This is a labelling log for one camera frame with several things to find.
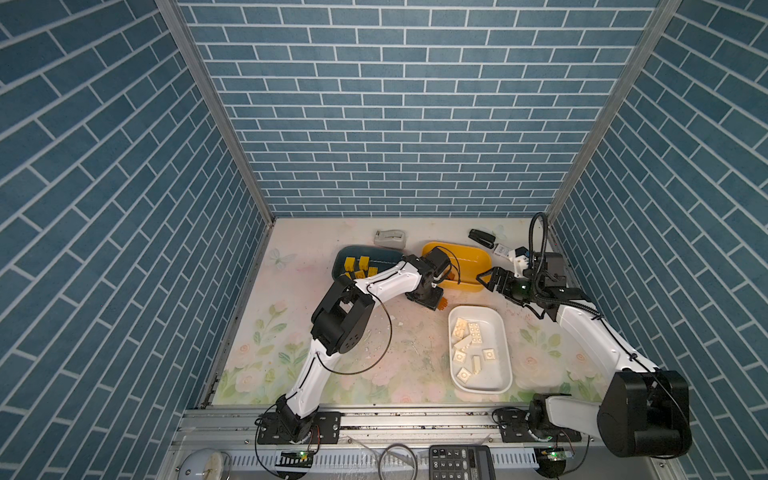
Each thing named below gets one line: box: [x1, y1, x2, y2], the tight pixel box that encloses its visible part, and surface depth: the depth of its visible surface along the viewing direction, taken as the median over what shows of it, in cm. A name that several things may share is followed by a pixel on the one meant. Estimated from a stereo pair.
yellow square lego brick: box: [344, 256, 356, 272], surface depth 105 cm
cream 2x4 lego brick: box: [452, 317, 470, 340], surface depth 92 cm
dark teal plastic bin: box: [332, 244, 404, 279], surface depth 107 cm
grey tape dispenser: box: [374, 229, 406, 249], surface depth 114 cm
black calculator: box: [429, 445, 496, 480], surface depth 69 cm
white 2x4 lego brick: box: [469, 322, 483, 345], surface depth 90 cm
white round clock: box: [178, 448, 232, 480], surface depth 65 cm
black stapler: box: [468, 228, 496, 249], surface depth 115 cm
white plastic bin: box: [448, 306, 513, 395], surface depth 87 cm
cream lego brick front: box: [456, 367, 472, 384], surface depth 84 cm
